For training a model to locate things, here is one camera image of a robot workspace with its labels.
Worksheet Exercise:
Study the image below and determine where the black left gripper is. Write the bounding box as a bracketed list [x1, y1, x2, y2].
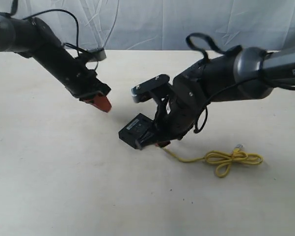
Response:
[63, 63, 112, 113]

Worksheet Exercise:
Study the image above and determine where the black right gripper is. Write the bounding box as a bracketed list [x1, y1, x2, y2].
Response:
[134, 85, 207, 149]

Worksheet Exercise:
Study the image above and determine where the small black network box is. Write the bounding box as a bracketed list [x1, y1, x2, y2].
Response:
[118, 113, 156, 150]

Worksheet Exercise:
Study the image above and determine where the yellow ethernet cable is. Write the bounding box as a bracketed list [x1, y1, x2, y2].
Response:
[161, 144, 264, 178]

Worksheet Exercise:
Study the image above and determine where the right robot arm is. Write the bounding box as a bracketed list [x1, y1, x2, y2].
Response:
[132, 47, 295, 149]

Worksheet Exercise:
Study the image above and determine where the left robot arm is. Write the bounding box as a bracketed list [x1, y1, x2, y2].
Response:
[0, 13, 111, 113]

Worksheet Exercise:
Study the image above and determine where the white backdrop curtain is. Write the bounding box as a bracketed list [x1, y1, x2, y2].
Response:
[0, 0, 295, 51]

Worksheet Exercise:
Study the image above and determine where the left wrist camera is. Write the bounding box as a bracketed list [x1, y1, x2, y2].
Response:
[85, 48, 107, 62]

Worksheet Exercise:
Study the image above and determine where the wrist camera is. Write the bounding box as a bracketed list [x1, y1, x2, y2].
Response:
[85, 48, 107, 62]
[131, 74, 170, 103]

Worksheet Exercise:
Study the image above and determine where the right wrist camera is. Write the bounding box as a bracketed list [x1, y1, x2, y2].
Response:
[131, 74, 170, 103]

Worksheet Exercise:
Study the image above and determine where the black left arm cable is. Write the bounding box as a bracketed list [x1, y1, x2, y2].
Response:
[9, 0, 100, 74]

